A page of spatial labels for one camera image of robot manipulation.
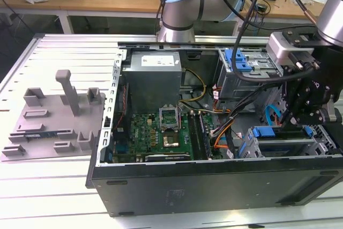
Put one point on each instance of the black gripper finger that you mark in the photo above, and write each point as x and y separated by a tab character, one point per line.
293	100

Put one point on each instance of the CPU socket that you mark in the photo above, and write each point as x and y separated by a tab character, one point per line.
169	141

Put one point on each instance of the grey disk bay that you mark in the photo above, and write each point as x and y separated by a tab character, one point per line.
321	146

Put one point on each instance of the grey power supply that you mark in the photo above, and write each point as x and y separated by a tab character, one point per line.
152	84

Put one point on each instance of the green motherboard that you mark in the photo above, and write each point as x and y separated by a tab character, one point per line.
142	132

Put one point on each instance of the hard disk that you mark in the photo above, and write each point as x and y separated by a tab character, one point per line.
264	131

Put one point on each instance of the grey parts rack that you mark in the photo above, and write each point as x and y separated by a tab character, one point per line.
53	124

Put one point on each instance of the graphics card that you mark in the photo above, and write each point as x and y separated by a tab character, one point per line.
166	157

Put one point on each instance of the RAM stick in slot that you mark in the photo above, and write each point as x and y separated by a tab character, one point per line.
204	139

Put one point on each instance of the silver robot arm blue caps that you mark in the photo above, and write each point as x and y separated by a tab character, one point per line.
182	6

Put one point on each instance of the RAM stick on rack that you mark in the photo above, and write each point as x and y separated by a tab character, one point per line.
40	134

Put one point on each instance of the grey optical drive cage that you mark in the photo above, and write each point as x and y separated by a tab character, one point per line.
227	87

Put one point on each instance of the black PC case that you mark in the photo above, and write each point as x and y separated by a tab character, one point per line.
214	191

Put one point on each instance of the empty black RAM slot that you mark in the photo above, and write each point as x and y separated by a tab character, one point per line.
193	137

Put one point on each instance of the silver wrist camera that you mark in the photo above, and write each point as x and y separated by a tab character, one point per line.
278	49

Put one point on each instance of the blue drive latch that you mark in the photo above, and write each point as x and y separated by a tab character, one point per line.
242	61

